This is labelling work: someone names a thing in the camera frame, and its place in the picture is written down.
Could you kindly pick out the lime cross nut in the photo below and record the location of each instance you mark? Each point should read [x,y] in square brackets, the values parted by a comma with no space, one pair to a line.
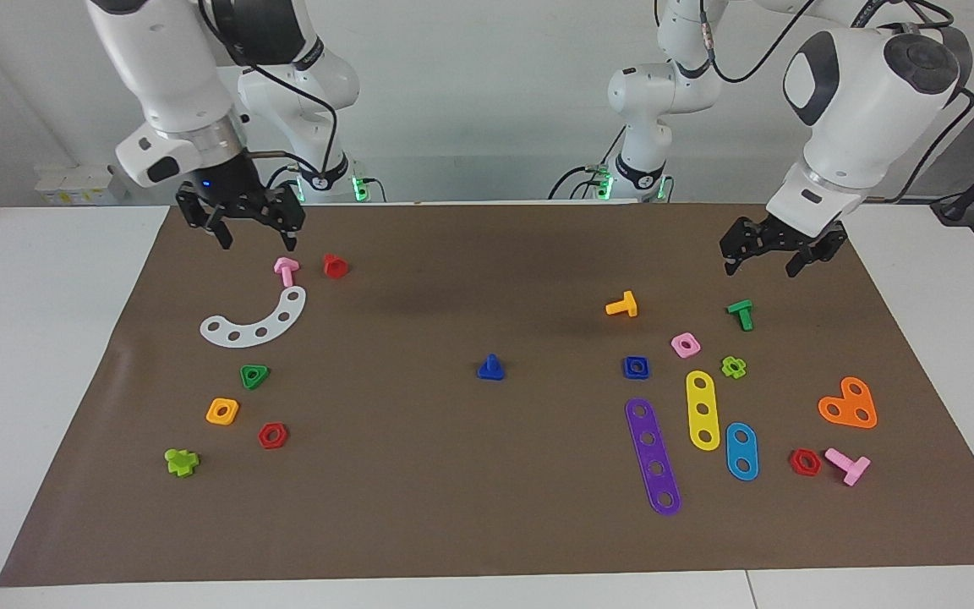
[741,370]

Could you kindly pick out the yellow three-hole strip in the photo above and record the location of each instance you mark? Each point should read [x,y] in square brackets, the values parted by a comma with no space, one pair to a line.
[700,397]

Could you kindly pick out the orange plastic screw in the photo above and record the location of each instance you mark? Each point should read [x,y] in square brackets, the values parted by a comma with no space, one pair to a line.
[627,306]

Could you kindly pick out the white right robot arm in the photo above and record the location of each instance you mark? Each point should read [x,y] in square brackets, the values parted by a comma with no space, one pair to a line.
[174,68]

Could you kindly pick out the green triangle nut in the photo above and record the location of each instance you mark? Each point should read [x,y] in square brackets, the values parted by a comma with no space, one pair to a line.
[247,383]

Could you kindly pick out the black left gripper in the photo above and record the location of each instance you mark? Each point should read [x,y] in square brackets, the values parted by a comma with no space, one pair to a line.
[783,237]

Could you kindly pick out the orange heart-shaped plate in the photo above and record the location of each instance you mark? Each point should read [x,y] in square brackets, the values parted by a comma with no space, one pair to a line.
[848,406]

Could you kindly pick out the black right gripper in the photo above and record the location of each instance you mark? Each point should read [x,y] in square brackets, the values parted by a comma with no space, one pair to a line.
[238,190]

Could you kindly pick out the lime cross-head screw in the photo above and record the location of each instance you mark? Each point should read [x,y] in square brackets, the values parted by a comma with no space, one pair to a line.
[180,463]

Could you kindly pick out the blue two-hole strip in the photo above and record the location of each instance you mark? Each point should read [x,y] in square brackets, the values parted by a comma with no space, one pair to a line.
[741,452]

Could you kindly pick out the pink plastic screw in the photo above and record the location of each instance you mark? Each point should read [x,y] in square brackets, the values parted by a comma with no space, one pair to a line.
[287,269]
[852,468]

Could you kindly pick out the blue square nut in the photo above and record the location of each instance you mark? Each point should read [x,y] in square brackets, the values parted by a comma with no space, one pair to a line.
[627,374]

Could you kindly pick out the white background box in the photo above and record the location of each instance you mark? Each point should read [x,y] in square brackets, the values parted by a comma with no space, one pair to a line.
[73,186]

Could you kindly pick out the brown table mat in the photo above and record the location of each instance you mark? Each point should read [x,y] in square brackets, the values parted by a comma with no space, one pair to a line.
[487,491]

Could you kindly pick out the red hexagon nut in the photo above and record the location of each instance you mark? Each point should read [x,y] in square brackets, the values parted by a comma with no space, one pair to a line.
[262,438]
[794,463]

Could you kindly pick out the white curved perforated plate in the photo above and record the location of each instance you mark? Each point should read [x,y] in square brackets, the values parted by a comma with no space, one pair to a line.
[248,336]

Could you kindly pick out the red plastic screw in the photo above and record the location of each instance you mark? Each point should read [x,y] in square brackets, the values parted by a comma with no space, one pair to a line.
[335,267]

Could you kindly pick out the pink square nut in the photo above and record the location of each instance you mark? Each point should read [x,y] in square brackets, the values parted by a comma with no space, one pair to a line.
[678,350]

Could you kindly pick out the orange square nut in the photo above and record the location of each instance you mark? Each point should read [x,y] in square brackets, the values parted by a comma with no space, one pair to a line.
[212,419]

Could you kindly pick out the green plastic screw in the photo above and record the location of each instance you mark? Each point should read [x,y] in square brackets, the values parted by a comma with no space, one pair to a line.
[743,315]

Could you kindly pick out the blue triangle-head screw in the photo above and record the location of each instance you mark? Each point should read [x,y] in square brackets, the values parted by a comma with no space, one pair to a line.
[491,370]

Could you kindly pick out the purple four-hole strip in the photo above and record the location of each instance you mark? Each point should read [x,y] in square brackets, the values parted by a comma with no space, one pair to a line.
[653,454]

